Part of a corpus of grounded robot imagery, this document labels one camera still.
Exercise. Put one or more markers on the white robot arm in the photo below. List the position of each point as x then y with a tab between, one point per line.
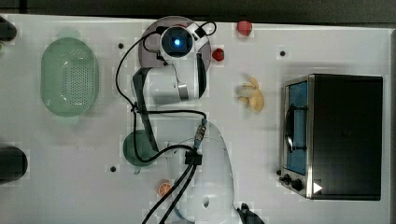
170	79

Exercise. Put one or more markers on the grey round plate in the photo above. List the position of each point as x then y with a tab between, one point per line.
148	57

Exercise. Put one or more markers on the red strawberry toy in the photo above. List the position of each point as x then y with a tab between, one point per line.
218	55

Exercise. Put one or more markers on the green measuring cup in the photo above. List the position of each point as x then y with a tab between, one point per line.
137	150

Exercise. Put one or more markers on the orange slice toy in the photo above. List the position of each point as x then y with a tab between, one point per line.
164	187

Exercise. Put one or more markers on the pink strawberry toy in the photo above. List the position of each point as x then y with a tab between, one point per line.
244	28

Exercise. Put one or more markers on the green oval colander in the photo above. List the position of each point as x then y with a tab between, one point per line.
69	80

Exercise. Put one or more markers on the silver toaster oven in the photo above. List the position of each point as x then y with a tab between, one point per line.
332	137

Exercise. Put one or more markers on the black cylindrical container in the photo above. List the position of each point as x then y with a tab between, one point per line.
13	164

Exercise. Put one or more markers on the black object at edge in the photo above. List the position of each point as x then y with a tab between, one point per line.
8	31

